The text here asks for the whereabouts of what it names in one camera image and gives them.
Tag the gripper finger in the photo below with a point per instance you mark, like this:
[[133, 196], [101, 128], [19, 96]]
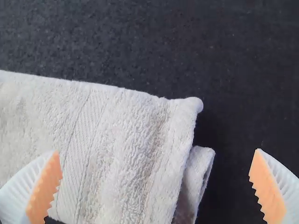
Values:
[[25, 191], [278, 191]]

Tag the pale towel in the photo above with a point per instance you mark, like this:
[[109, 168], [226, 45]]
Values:
[[105, 151]]

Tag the black mat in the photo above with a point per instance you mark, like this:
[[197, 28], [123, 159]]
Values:
[[163, 46]]

